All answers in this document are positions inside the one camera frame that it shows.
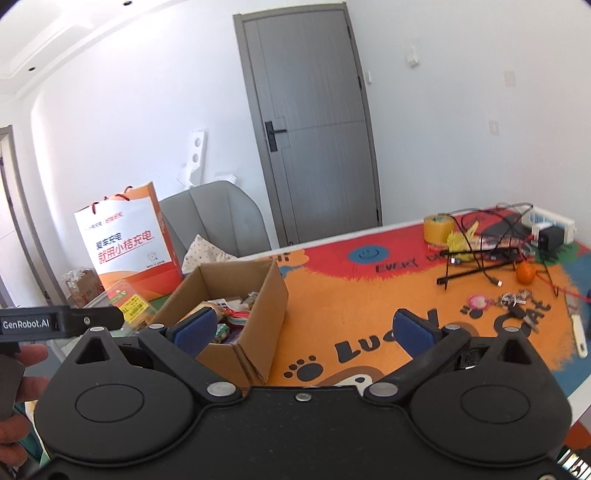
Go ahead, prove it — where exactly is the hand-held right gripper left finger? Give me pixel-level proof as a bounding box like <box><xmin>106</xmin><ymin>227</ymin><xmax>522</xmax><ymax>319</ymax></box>
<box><xmin>65</xmin><ymin>308</ymin><xmax>242</xmax><ymax>403</ymax></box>

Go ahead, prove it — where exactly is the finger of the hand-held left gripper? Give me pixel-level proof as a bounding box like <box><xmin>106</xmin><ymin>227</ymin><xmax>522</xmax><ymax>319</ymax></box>
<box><xmin>65</xmin><ymin>306</ymin><xmax>126</xmax><ymax>332</ymax></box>

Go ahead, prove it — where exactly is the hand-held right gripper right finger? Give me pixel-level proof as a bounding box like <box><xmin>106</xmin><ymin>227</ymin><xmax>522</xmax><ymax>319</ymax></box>
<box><xmin>362</xmin><ymin>309</ymin><xmax>542</xmax><ymax>403</ymax></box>

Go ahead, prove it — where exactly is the person's left hand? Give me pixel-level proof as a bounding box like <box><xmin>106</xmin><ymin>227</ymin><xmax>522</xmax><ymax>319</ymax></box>
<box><xmin>0</xmin><ymin>343</ymin><xmax>52</xmax><ymax>462</ymax></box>

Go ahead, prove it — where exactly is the small brown cardboard box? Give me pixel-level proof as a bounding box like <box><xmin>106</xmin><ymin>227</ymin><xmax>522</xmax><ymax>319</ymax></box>
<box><xmin>62</xmin><ymin>270</ymin><xmax>105</xmax><ymax>308</ymax></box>

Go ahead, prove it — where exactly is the clear plastic clamshell container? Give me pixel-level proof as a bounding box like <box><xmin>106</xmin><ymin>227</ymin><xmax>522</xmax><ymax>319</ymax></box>
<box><xmin>85</xmin><ymin>279</ymin><xmax>158</xmax><ymax>334</ymax></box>

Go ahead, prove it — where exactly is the colourful printed table mat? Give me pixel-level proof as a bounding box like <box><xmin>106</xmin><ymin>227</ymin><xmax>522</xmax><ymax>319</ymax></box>
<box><xmin>152</xmin><ymin>219</ymin><xmax>591</xmax><ymax>417</ymax></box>

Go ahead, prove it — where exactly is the polka dot cushion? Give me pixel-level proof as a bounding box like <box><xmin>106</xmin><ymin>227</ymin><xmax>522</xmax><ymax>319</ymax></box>
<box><xmin>181</xmin><ymin>234</ymin><xmax>242</xmax><ymax>276</ymax></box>

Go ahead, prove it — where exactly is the orange white paper bag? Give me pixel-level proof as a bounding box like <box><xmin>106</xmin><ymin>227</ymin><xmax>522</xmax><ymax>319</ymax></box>
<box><xmin>74</xmin><ymin>181</ymin><xmax>184</xmax><ymax>295</ymax></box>

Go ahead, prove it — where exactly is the yellow plush toy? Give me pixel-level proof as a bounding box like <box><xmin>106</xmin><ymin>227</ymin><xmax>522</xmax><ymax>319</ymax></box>
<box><xmin>445</xmin><ymin>222</ymin><xmax>482</xmax><ymax>253</ymax></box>

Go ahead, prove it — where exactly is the bunch of keys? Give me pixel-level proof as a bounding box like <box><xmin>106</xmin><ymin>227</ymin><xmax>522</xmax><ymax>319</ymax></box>
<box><xmin>498</xmin><ymin>290</ymin><xmax>542</xmax><ymax>334</ymax></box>

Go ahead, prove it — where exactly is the yellow tape roll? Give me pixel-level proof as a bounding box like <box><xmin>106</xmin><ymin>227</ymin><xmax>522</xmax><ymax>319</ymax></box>
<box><xmin>423</xmin><ymin>213</ymin><xmax>456</xmax><ymax>246</ymax></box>

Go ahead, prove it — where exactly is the grey chair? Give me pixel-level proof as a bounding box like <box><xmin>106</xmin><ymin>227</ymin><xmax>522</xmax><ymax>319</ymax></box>
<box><xmin>159</xmin><ymin>180</ymin><xmax>273</xmax><ymax>274</ymax></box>

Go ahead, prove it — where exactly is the white utility knife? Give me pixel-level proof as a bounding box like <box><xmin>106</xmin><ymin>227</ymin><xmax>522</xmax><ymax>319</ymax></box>
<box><xmin>565</xmin><ymin>295</ymin><xmax>590</xmax><ymax>359</ymax></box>

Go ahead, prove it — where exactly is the black charger adapter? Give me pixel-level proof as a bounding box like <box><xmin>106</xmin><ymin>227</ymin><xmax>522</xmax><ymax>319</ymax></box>
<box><xmin>537</xmin><ymin>226</ymin><xmax>567</xmax><ymax>253</ymax></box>

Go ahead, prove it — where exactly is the white power strip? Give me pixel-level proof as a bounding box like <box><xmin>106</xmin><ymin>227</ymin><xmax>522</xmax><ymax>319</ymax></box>
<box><xmin>525</xmin><ymin>210</ymin><xmax>579</xmax><ymax>244</ymax></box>

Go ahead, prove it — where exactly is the grey door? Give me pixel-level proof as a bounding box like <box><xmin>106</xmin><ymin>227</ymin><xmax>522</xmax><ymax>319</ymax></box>
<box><xmin>233</xmin><ymin>4</ymin><xmax>385</xmax><ymax>248</ymax></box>

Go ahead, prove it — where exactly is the black wire stand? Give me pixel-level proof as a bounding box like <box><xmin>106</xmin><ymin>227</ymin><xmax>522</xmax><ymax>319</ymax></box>
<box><xmin>436</xmin><ymin>246</ymin><xmax>523</xmax><ymax>292</ymax></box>

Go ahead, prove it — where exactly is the red wire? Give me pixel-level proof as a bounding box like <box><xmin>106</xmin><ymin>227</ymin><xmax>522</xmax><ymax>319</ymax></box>
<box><xmin>530</xmin><ymin>267</ymin><xmax>583</xmax><ymax>302</ymax></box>

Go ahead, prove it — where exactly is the black door handle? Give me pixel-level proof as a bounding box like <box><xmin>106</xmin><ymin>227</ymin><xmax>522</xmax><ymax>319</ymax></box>
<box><xmin>263</xmin><ymin>120</ymin><xmax>288</xmax><ymax>152</ymax></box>

